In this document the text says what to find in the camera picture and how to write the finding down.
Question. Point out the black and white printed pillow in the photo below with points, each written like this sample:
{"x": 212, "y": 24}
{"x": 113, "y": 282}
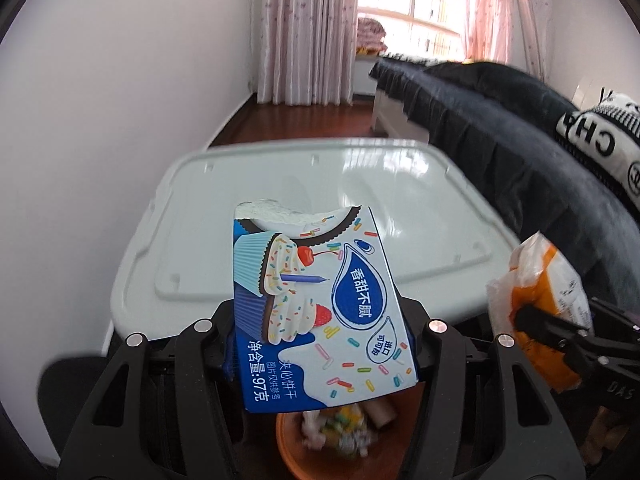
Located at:
{"x": 610, "y": 140}

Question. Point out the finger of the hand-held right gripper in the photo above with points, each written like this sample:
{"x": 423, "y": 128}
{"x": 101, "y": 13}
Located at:
{"x": 550, "y": 327}
{"x": 615, "y": 317}

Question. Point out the pink patterned curtain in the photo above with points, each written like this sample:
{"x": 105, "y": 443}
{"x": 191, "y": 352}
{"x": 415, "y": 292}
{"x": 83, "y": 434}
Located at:
{"x": 492, "y": 10}
{"x": 310, "y": 35}

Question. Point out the white plastic storage box lid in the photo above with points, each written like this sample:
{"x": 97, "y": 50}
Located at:
{"x": 250, "y": 175}

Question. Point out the blue and white cookie box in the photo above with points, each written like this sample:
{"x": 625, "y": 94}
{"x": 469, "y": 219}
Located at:
{"x": 310, "y": 310}

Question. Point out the folded floral quilt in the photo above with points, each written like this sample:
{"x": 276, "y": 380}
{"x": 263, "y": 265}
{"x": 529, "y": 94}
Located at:
{"x": 370, "y": 35}

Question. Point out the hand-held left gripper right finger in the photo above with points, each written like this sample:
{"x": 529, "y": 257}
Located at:
{"x": 430, "y": 355}

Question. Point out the orange and white packet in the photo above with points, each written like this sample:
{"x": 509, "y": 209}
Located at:
{"x": 540, "y": 270}

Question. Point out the orange plastic bowl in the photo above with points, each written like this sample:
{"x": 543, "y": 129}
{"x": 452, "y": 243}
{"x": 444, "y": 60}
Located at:
{"x": 300, "y": 465}

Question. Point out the white bed frame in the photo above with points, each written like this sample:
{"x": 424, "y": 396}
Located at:
{"x": 395, "y": 115}

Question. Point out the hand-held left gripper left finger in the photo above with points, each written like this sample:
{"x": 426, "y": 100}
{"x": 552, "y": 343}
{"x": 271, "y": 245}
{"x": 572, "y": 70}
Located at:
{"x": 210, "y": 345}

